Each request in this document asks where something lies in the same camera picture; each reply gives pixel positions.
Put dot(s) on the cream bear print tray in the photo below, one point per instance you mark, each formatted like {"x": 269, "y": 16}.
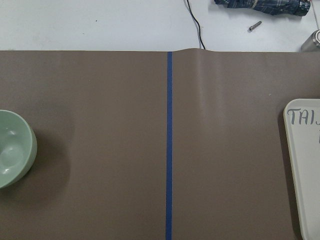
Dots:
{"x": 302, "y": 127}

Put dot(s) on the small metal bolt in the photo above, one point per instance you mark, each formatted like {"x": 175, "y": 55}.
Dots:
{"x": 253, "y": 27}

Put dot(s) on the green ceramic bowl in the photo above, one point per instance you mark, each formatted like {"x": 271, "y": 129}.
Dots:
{"x": 18, "y": 148}

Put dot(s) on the silver metal cylinder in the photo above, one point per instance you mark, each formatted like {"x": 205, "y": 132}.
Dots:
{"x": 312, "y": 44}

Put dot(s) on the folded blue plaid umbrella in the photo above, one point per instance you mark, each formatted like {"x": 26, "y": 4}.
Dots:
{"x": 271, "y": 7}

